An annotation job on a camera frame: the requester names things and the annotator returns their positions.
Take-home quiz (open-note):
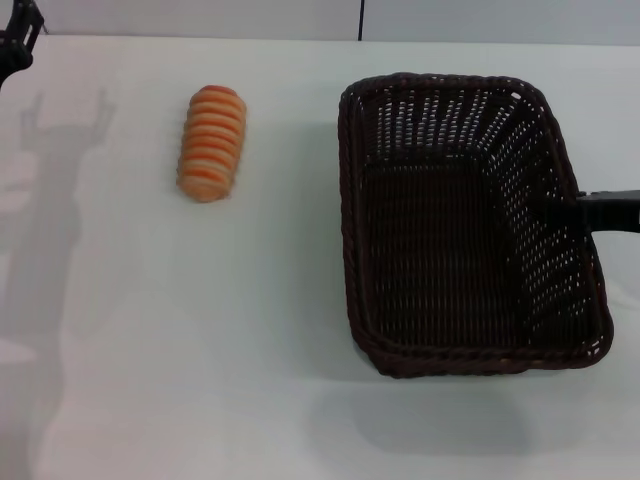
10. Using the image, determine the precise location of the black woven rectangular basket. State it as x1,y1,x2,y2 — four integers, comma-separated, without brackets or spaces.
337,72,615,380

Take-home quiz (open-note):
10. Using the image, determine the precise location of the striped orange bread roll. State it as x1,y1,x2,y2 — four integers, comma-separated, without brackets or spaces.
175,84,248,204

